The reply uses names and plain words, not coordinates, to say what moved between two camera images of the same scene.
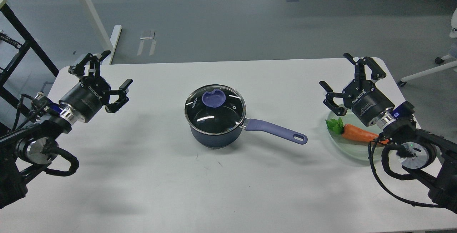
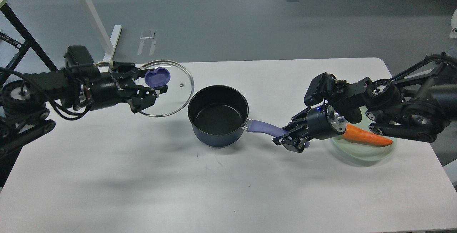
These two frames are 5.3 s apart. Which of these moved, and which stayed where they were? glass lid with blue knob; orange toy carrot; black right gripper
Moved: black right gripper; glass lid with blue knob
Stayed: orange toy carrot
